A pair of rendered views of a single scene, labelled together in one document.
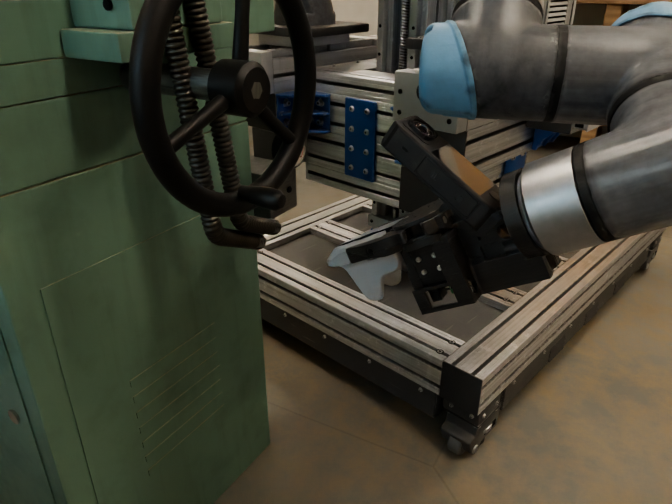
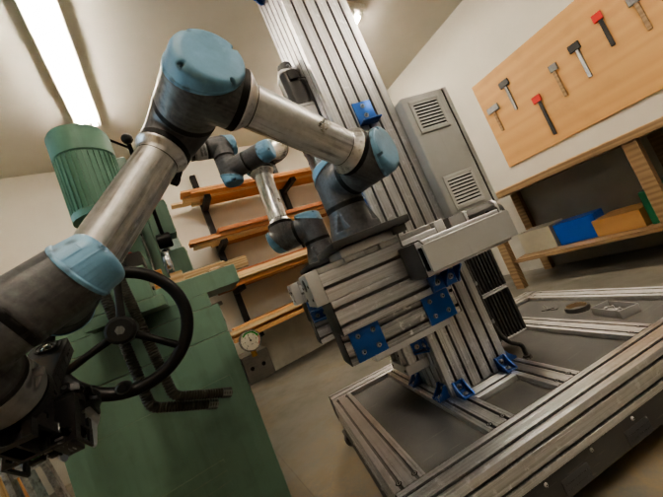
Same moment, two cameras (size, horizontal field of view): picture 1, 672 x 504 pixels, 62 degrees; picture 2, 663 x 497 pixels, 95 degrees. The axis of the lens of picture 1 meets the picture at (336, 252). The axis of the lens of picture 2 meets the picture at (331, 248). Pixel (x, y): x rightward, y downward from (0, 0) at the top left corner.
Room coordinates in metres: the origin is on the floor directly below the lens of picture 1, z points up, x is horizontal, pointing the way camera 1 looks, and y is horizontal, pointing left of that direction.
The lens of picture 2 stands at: (0.33, -0.67, 0.75)
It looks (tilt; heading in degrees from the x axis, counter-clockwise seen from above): 5 degrees up; 32
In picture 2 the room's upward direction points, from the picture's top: 23 degrees counter-clockwise
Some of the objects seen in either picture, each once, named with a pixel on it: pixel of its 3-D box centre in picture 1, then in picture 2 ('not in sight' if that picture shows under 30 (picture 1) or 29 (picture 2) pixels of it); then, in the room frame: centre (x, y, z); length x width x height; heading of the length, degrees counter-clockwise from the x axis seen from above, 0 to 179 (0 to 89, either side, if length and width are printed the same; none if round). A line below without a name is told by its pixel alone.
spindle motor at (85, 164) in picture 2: not in sight; (92, 178); (0.81, 0.40, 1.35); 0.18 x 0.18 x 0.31
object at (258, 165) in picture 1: (258, 185); (256, 363); (0.96, 0.14, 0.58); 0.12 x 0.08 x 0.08; 59
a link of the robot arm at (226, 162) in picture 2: not in sight; (233, 169); (1.13, 0.08, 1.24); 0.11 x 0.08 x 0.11; 110
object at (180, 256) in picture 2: not in sight; (179, 264); (1.04, 0.47, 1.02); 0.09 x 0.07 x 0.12; 149
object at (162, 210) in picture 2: not in sight; (161, 221); (1.05, 0.50, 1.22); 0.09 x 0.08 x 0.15; 59
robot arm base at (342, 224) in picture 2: not in sight; (351, 220); (1.11, -0.29, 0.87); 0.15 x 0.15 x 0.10
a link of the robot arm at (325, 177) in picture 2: not in sight; (336, 182); (1.11, -0.29, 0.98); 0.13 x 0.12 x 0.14; 75
